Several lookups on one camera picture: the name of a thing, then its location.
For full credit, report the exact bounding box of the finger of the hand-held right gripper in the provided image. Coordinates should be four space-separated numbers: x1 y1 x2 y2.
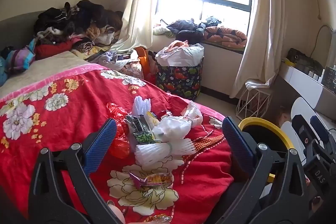
310 115 334 146
291 114 315 159

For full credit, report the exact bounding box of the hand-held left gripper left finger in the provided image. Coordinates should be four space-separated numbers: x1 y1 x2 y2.
28 118 124 224

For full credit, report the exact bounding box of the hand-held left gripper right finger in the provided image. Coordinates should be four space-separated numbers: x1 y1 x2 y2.
207 116 313 224

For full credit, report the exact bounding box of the red plastic bag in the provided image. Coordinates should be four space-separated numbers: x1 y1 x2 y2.
106 103 130 159

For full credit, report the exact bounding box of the yellow rimmed black trash bin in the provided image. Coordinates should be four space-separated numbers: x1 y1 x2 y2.
238 117 296 184

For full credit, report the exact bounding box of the green pea snack packet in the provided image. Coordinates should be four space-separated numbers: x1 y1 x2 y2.
125 115 155 146

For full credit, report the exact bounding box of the white plastic bag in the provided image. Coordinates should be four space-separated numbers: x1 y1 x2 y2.
152 116 193 140
181 102 204 126

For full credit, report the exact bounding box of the white foam fruit net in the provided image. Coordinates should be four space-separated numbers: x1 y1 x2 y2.
132 96 151 119
135 138 197 161

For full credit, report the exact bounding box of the yellow white snack wrapper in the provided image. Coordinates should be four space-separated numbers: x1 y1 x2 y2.
144 111 160 132

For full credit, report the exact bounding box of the purple yellow snack wrapper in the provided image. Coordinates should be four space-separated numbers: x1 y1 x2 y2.
129 172 175 189

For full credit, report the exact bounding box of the person's right hand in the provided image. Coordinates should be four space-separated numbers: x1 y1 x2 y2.
310 195 324 214

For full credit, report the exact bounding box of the red floral blanket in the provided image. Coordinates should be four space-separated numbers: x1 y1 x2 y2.
0 63 234 224

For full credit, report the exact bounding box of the dark patterned box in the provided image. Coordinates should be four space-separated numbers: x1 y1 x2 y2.
322 66 336 94

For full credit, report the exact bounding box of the white desk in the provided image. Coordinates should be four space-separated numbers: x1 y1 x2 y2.
278 61 336 115

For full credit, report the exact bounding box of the camouflage bag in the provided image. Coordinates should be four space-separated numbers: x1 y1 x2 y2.
286 48 324 75

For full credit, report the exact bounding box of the pale pink soft object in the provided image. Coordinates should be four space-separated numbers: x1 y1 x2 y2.
107 200 127 224

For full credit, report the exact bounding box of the pink floral bag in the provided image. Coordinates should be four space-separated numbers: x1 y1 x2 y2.
123 61 145 80

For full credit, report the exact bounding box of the dinosaur print laundry basket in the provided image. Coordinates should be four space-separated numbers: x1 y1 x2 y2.
155 55 205 101

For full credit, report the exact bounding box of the pale purple cloth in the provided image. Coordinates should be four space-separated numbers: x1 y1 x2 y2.
96 50 139 70

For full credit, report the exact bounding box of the orange bag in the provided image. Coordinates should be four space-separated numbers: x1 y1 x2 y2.
135 46 151 78

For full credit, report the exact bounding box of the clear crinkled wrapper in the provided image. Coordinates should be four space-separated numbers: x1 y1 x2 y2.
147 215 172 224

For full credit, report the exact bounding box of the beige bed sheet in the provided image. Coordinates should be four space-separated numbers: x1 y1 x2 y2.
0 50 91 94

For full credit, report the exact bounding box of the white bag in basket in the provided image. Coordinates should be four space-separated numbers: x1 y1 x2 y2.
155 42 205 67

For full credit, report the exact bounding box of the orange patterned blanket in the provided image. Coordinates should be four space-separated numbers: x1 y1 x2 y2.
203 26 248 50

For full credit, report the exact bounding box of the red folded cloth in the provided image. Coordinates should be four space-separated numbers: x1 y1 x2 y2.
35 40 74 60

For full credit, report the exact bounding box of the cream curtain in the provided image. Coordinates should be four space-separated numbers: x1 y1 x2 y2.
110 0 168 52
230 0 289 98

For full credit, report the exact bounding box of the orange pink cloth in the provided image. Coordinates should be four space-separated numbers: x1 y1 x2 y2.
168 40 190 52

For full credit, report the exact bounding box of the striped colourful cloth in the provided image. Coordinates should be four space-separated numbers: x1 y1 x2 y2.
5 39 36 73

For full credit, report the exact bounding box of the teal cloth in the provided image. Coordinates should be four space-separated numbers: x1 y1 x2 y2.
0 55 9 86

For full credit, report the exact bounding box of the dark blue jacket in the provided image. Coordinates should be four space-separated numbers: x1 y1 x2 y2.
167 18 206 45

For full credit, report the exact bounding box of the light cloth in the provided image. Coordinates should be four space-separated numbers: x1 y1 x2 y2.
154 24 175 37

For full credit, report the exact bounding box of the pile of clothes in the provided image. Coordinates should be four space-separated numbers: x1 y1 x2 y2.
34 0 124 59

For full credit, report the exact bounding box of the grey bed headboard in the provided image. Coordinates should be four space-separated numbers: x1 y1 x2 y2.
0 11 46 52

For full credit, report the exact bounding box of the white wire stool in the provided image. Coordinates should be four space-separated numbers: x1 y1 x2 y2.
236 79 274 119

